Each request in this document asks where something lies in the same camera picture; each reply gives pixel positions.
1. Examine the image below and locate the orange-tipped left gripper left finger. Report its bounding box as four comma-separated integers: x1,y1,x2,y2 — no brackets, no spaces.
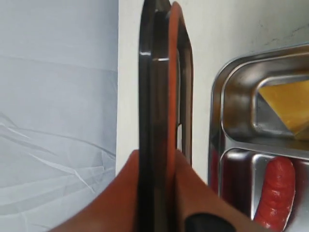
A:
52,150,139,232

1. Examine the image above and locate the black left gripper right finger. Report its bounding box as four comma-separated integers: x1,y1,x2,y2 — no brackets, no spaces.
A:
175,150,273,232

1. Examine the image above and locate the red toy sausage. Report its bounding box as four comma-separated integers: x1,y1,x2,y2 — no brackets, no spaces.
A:
254,157,295,232

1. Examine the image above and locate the dark transparent lunch box lid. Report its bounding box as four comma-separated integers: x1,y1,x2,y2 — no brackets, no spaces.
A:
137,0,194,232

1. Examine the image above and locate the yellow toy cheese wedge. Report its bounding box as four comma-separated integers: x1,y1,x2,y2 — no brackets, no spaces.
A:
259,80,309,141

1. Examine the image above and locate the stainless steel lunch box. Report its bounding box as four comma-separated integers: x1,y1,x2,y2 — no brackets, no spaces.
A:
208,44,309,232

